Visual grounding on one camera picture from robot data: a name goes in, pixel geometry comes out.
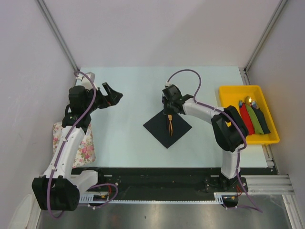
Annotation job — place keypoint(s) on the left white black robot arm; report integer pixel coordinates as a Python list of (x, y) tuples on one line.
[(56, 189)]

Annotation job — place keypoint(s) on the aluminium frame rail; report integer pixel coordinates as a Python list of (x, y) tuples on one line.
[(269, 185)]

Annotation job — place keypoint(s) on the floral cloth mat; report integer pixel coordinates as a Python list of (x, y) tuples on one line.
[(86, 152)]

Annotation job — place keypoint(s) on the corner aluminium post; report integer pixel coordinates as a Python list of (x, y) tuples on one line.
[(57, 33), (266, 33)]

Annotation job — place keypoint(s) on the yellow plastic bin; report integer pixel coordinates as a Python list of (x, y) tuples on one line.
[(232, 94)]

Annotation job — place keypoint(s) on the green rolled napkin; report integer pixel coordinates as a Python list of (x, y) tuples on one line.
[(254, 120)]

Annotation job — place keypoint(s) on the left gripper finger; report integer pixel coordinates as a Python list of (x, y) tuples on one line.
[(107, 88), (114, 98)]

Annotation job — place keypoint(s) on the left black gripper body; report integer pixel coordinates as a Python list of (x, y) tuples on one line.
[(105, 98)]

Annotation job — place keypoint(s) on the left corner aluminium post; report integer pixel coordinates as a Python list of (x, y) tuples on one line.
[(57, 33)]

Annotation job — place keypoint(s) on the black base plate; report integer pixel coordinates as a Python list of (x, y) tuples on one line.
[(160, 184)]

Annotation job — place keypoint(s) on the red rolled napkin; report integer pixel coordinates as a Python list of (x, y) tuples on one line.
[(246, 118)]

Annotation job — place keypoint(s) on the right corner aluminium post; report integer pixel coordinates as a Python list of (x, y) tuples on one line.
[(266, 33)]

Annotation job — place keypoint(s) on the gold knife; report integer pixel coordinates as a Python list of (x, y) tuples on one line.
[(170, 126)]

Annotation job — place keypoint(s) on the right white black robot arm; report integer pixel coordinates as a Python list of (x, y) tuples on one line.
[(228, 127)]

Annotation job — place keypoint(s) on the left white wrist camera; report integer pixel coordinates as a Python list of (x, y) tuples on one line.
[(86, 81)]

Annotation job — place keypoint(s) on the gold spoon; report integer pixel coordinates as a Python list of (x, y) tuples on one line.
[(248, 100)]

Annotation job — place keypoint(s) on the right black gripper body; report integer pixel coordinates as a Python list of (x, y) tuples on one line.
[(169, 109)]

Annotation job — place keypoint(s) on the dark rolled napkin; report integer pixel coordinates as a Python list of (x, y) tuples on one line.
[(260, 116)]

